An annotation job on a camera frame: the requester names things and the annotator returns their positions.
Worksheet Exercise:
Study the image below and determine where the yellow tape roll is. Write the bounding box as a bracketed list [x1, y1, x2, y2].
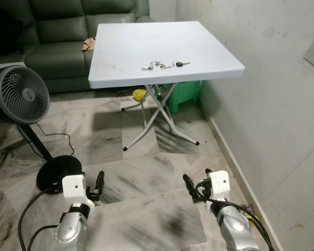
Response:
[247, 211, 261, 226]

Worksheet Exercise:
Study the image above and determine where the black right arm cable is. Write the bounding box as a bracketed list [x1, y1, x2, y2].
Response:
[195, 196, 276, 251]

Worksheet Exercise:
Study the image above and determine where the small yellow plastic object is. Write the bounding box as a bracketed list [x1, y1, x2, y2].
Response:
[133, 88, 148, 102]

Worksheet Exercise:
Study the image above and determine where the black fan power cable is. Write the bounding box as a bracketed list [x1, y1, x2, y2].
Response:
[36, 122, 75, 157]

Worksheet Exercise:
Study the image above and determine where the bunch of keys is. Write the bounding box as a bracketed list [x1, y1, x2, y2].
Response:
[142, 60, 190, 72]

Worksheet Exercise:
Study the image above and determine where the brown object on sofa seat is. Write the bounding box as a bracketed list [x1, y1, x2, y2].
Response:
[81, 37, 98, 52]

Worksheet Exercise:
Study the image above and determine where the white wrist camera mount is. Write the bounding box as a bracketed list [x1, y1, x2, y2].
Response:
[208, 170, 231, 200]
[62, 174, 95, 209]

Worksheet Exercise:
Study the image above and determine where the green plastic stool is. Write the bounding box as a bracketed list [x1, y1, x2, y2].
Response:
[155, 81, 203, 115]

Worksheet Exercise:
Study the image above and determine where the dark green leather sofa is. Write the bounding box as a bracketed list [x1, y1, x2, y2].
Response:
[0, 0, 153, 95]

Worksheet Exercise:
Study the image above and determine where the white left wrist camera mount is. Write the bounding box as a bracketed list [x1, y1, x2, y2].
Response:
[62, 174, 95, 209]

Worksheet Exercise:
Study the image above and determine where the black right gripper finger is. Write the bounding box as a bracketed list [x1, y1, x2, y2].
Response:
[183, 174, 197, 200]

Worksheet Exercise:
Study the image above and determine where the grey standing floor fan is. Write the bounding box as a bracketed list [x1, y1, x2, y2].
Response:
[0, 56, 84, 195]

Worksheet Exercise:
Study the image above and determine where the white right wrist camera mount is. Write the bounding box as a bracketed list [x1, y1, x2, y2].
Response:
[208, 170, 231, 200]

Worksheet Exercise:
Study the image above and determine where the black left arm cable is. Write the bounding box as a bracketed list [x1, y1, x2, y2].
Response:
[18, 187, 61, 251]

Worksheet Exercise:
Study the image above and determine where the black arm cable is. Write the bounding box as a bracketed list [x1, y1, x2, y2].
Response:
[195, 196, 276, 251]
[18, 187, 61, 251]

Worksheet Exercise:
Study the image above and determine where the white folding table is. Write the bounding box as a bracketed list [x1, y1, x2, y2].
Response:
[88, 21, 246, 153]

